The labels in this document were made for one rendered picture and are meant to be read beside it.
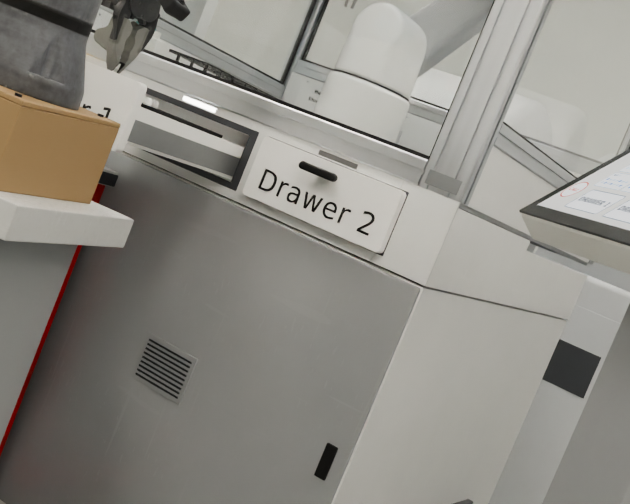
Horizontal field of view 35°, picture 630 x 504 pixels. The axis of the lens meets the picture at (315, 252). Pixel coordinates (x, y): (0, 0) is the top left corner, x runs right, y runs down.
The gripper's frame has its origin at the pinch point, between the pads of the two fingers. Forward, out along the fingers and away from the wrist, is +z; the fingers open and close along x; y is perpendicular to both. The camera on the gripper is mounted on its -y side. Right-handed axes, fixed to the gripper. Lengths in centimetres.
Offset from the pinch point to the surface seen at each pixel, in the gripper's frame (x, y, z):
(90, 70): 11.1, -5.1, 2.3
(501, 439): -104, -56, 46
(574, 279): -107, -56, 5
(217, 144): -15.1, -13.5, 5.9
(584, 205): -1, -80, -6
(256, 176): -20.8, -19.6, 8.6
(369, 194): -20.9, -41.4, 4.0
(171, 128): -1.7, -13.5, 6.0
